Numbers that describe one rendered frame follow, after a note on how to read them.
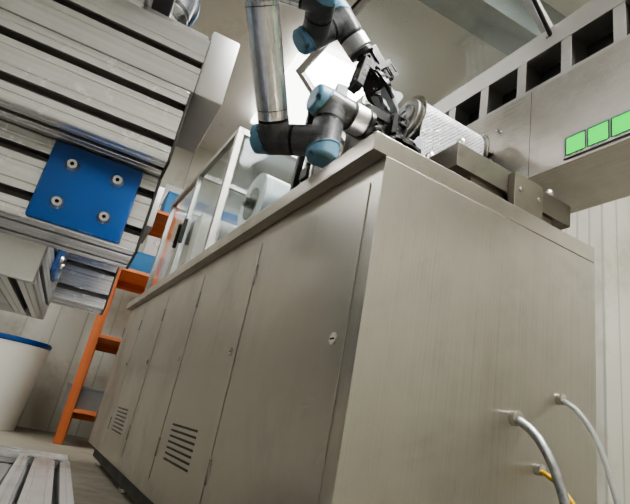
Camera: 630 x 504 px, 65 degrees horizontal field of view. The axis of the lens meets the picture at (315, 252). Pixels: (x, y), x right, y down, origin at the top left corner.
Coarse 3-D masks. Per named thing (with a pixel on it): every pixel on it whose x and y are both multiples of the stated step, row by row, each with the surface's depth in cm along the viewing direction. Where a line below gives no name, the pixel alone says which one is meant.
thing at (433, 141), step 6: (426, 126) 136; (420, 132) 135; (426, 132) 136; (432, 132) 137; (426, 138) 135; (432, 138) 136; (438, 138) 137; (444, 138) 139; (426, 144) 134; (432, 144) 136; (438, 144) 137; (444, 144) 138; (450, 144) 139; (426, 150) 134; (432, 150) 135; (438, 150) 136
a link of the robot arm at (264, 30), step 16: (256, 0) 103; (272, 0) 104; (256, 16) 105; (272, 16) 105; (256, 32) 106; (272, 32) 107; (256, 48) 108; (272, 48) 108; (256, 64) 110; (272, 64) 109; (256, 80) 112; (272, 80) 111; (256, 96) 114; (272, 96) 113; (272, 112) 114; (256, 128) 119; (272, 128) 116; (288, 128) 117; (256, 144) 119; (272, 144) 118; (288, 144) 116
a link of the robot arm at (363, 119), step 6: (360, 108) 120; (366, 108) 122; (360, 114) 120; (366, 114) 121; (354, 120) 120; (360, 120) 120; (366, 120) 121; (354, 126) 121; (360, 126) 121; (366, 126) 121; (348, 132) 124; (354, 132) 123; (360, 132) 122
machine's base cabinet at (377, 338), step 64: (384, 192) 88; (448, 192) 97; (256, 256) 134; (320, 256) 100; (384, 256) 85; (448, 256) 93; (512, 256) 102; (576, 256) 114; (128, 320) 295; (192, 320) 169; (256, 320) 118; (320, 320) 91; (384, 320) 82; (448, 320) 90; (512, 320) 98; (576, 320) 109; (128, 384) 229; (192, 384) 145; (256, 384) 106; (320, 384) 83; (384, 384) 80; (448, 384) 86; (512, 384) 94; (576, 384) 104; (128, 448) 187; (192, 448) 127; (256, 448) 96; (320, 448) 77; (384, 448) 77; (448, 448) 83; (512, 448) 91; (576, 448) 100
